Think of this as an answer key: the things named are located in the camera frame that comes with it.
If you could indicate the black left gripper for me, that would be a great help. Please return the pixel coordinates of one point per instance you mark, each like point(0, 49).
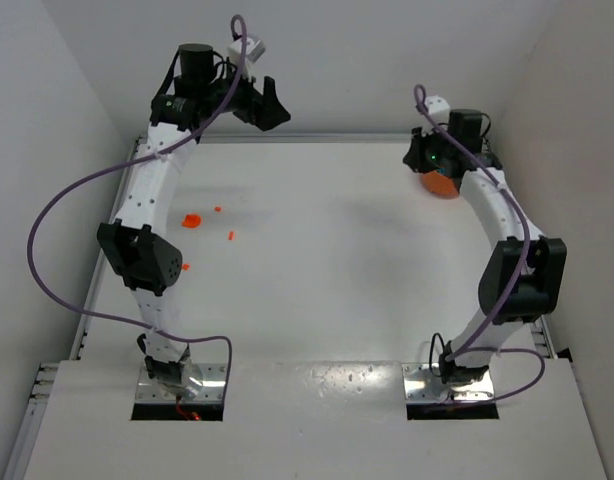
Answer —
point(257, 105)

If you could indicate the metal base plate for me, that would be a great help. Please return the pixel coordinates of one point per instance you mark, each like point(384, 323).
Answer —
point(423, 387)
point(202, 383)

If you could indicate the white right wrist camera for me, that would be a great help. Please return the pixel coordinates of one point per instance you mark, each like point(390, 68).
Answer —
point(437, 108)

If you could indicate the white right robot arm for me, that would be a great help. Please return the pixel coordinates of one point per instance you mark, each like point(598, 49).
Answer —
point(522, 279)

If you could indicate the orange round lego piece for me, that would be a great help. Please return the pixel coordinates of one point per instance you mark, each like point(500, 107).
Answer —
point(191, 221)

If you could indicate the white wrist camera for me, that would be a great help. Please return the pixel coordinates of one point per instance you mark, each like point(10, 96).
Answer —
point(247, 50)
point(437, 108)

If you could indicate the orange divided round container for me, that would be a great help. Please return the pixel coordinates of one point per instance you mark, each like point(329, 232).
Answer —
point(436, 183)

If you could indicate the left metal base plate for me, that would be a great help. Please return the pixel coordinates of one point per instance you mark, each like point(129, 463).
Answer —
point(202, 383)

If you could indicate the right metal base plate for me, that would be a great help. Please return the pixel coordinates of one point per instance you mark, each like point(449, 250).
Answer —
point(423, 387)

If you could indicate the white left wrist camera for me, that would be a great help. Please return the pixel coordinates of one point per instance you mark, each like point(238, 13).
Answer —
point(247, 50)

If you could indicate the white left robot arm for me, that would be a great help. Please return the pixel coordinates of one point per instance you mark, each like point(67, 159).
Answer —
point(197, 85)

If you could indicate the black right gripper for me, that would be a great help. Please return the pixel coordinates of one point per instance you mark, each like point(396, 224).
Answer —
point(419, 156)

